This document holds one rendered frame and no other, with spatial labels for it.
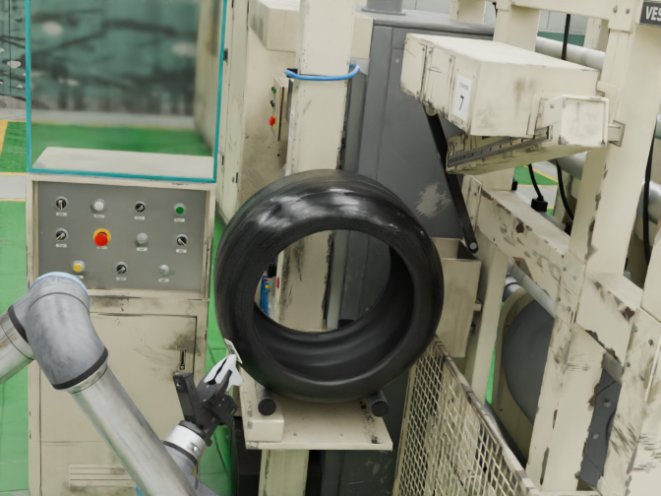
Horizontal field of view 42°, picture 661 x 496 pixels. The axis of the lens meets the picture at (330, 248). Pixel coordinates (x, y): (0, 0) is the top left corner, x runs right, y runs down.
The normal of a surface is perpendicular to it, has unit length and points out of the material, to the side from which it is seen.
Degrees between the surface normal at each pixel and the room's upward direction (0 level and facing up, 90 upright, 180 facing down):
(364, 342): 48
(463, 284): 90
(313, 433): 0
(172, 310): 90
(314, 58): 90
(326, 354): 36
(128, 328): 90
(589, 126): 72
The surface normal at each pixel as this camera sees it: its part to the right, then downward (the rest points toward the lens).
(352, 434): 0.10, -0.95
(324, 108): 0.15, 0.32
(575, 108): 0.18, 0.01
